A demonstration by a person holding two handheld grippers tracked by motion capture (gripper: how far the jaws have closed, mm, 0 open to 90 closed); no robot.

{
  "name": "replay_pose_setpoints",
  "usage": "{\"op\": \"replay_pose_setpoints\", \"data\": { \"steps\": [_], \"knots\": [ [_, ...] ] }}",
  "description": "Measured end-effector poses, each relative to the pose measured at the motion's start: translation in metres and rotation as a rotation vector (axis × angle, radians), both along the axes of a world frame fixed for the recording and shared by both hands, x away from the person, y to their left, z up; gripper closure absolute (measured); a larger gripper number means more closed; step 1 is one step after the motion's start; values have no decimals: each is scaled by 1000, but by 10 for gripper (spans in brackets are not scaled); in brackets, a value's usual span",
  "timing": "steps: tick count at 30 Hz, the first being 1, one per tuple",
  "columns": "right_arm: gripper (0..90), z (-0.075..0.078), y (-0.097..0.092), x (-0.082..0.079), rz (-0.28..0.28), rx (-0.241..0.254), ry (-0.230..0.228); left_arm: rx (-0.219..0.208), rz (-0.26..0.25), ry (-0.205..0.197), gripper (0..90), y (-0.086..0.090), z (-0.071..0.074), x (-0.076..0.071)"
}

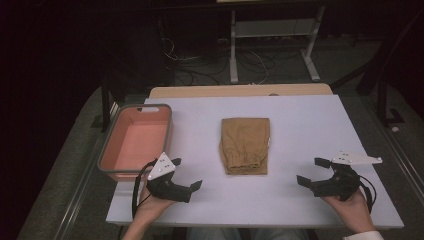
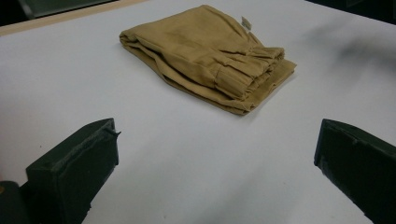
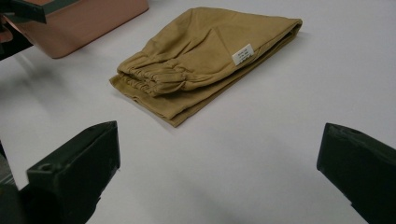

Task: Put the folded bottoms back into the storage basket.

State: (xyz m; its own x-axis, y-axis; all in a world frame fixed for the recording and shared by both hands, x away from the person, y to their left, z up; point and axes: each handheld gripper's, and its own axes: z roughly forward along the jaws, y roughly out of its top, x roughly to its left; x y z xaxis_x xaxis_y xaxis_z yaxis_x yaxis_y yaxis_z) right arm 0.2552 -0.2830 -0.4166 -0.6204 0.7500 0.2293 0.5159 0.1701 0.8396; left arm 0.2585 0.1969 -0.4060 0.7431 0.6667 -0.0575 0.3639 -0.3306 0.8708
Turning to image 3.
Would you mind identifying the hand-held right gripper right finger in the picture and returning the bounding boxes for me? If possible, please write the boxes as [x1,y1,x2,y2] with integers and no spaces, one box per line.
[316,122,396,224]

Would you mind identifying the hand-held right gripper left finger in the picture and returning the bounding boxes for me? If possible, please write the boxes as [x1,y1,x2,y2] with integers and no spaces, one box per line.
[19,120,121,224]

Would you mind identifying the pink plastic basket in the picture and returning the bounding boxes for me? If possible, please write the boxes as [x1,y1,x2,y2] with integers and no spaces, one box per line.
[3,0,149,60]

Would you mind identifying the khaki pants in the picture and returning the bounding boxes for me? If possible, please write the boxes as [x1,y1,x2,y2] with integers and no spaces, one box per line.
[108,7,304,128]

